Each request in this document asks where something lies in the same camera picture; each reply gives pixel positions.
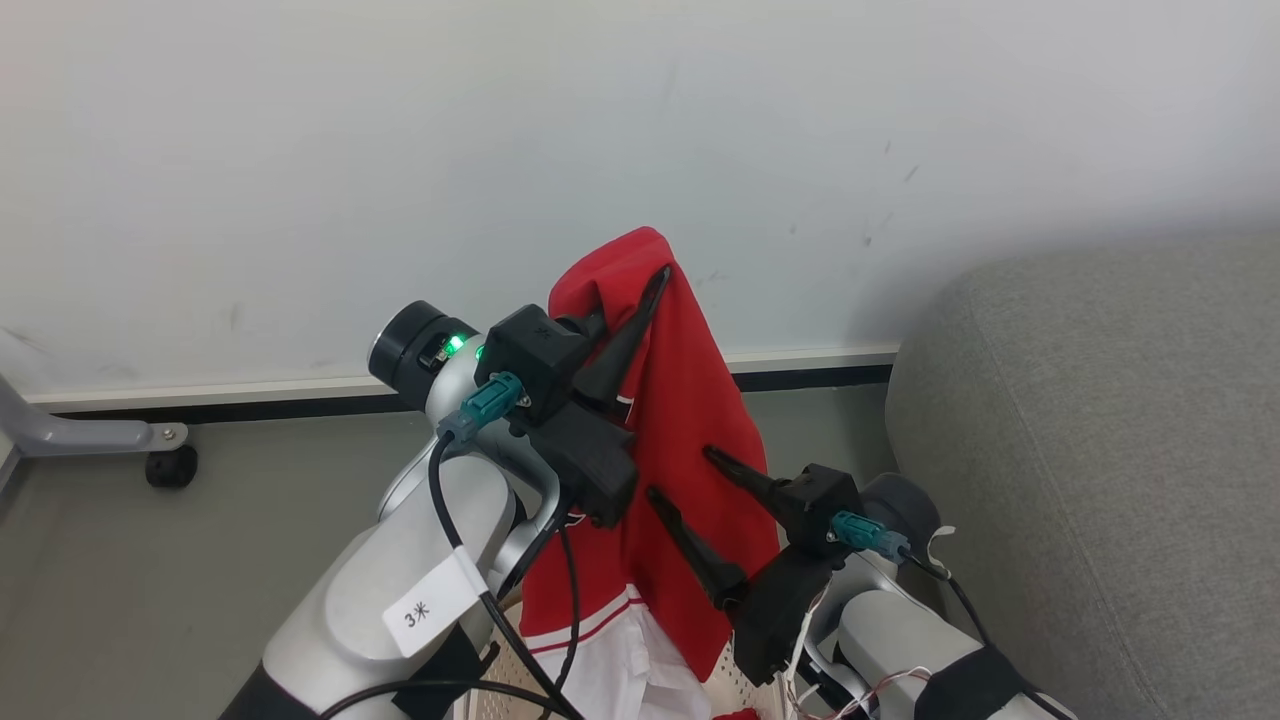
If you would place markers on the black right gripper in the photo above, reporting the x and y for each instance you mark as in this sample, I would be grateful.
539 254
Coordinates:
775 620

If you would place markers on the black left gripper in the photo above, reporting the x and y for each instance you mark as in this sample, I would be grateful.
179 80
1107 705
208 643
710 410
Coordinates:
585 460

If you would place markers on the red white sports shorts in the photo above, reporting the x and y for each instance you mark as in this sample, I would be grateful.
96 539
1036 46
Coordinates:
690 400

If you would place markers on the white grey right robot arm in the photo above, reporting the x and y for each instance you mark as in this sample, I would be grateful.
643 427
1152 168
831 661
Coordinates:
890 635

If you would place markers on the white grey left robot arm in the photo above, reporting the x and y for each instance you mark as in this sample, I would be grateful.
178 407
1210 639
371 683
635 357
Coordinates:
350 610

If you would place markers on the white perforated laundry basket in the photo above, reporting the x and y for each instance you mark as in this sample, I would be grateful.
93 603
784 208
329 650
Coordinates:
745 695

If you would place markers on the white skirting board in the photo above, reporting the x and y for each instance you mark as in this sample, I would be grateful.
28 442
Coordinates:
250 392

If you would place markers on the grey fabric sofa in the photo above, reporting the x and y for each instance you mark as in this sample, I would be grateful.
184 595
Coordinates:
1100 450

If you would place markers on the black caster wheel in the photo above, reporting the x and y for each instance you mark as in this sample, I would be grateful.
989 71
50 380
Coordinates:
171 467

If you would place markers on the grey caster leg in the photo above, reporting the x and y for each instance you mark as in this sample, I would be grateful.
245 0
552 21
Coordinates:
70 432

